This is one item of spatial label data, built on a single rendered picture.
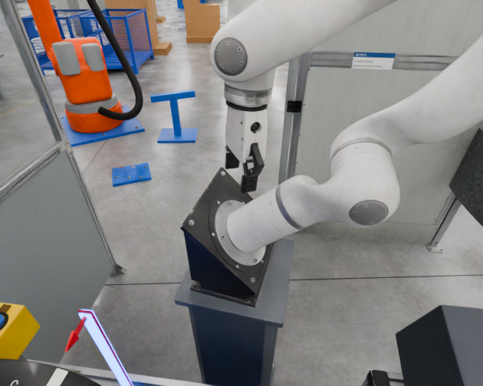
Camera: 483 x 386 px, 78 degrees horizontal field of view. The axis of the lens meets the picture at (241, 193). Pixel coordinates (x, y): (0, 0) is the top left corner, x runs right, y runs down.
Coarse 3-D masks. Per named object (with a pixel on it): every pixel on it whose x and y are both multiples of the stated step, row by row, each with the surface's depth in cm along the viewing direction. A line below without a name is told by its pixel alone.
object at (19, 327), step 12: (0, 312) 64; (12, 312) 64; (24, 312) 65; (12, 324) 63; (24, 324) 66; (36, 324) 69; (0, 336) 60; (12, 336) 63; (24, 336) 66; (0, 348) 60; (12, 348) 63; (24, 348) 66
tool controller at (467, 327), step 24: (432, 312) 47; (456, 312) 44; (480, 312) 44; (408, 336) 54; (432, 336) 47; (456, 336) 42; (480, 336) 42; (408, 360) 54; (432, 360) 46; (456, 360) 41; (480, 360) 41; (408, 384) 53; (432, 384) 46; (456, 384) 40; (480, 384) 39
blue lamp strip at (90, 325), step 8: (88, 320) 52; (88, 328) 54; (96, 328) 53; (96, 336) 56; (104, 344) 57; (104, 352) 59; (112, 360) 61; (112, 368) 64; (120, 368) 64; (120, 376) 66; (128, 384) 69
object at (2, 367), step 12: (0, 360) 43; (12, 360) 43; (0, 372) 42; (12, 372) 42; (24, 372) 43; (36, 372) 43; (48, 372) 44; (72, 372) 45; (0, 384) 41; (24, 384) 42; (36, 384) 42; (60, 384) 43; (72, 384) 43; (84, 384) 44; (96, 384) 44
